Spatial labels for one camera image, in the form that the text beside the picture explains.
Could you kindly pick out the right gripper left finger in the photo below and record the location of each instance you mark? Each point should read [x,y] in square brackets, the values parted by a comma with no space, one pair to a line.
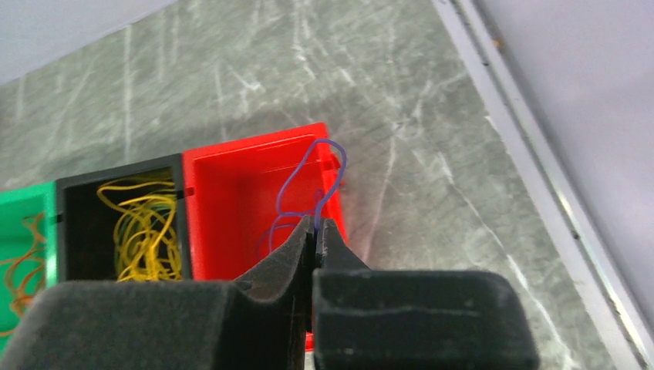
[256,321]

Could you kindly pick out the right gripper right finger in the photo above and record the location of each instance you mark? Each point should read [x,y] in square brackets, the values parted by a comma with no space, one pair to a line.
[385,319]

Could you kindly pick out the red plastic bin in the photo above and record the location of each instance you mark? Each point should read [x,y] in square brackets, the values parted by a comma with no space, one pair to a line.
[245,197]

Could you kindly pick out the green plastic bin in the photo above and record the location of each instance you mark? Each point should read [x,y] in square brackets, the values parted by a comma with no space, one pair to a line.
[28,250]

